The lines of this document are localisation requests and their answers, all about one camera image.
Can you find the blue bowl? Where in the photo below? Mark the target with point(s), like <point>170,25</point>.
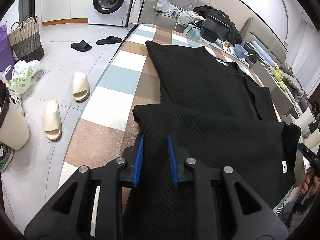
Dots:
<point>240,51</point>

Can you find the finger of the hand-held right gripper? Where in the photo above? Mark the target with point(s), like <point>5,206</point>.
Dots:
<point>303,149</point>

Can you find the grey jacket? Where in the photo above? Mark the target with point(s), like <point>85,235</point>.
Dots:
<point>295,85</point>

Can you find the white food container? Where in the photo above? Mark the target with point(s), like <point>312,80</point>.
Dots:
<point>228,47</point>

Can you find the woven laundry basket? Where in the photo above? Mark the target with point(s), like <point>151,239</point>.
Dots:
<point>25,40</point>

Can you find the white curtain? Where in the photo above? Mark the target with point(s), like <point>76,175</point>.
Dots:
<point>306,55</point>

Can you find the black slipper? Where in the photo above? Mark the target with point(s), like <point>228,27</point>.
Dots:
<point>81,46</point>
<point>108,40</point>

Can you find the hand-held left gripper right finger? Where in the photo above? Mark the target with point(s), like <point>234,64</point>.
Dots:
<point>172,160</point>

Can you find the white plastic bag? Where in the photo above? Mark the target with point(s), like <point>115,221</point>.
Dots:
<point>22,77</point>

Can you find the white lower cabinets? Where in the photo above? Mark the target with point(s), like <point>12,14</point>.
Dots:
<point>62,0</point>

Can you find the beige padded headboard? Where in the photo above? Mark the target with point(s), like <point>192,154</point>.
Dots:
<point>265,37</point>

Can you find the white sneaker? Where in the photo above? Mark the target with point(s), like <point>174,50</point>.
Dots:
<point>18,102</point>

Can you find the black knit sweater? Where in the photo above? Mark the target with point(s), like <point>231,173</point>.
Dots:
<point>212,105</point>

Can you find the black plastic tray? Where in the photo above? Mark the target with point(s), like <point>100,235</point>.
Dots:
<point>208,34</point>

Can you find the black jacket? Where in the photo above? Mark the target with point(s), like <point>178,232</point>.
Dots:
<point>232,30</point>

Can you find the grey side cabinet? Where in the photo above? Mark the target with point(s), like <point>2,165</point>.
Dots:
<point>272,97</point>

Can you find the checkered tablecloth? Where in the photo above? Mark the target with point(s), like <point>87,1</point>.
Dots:
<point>120,80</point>

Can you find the green black sneaker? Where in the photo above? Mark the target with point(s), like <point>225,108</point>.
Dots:
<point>5,157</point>

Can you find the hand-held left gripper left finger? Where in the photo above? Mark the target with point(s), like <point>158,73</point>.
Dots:
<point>138,160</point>

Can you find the person's right hand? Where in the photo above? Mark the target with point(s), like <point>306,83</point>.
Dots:
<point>310,183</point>

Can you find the light blue pillow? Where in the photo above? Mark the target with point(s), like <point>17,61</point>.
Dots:
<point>260,52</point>

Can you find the grey clothes pile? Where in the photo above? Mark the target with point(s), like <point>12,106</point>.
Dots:
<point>162,0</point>

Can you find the beige slipper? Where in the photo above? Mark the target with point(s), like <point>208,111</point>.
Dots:
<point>52,120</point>
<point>81,87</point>

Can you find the small table with teal cover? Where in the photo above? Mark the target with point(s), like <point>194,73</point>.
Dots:
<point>190,31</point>

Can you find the purple bag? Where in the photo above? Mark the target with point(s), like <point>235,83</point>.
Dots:
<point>5,52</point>

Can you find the beige trash can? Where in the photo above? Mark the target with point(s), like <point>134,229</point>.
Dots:
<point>12,130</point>

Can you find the green toy figure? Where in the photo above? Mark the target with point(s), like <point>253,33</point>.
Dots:
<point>277,73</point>

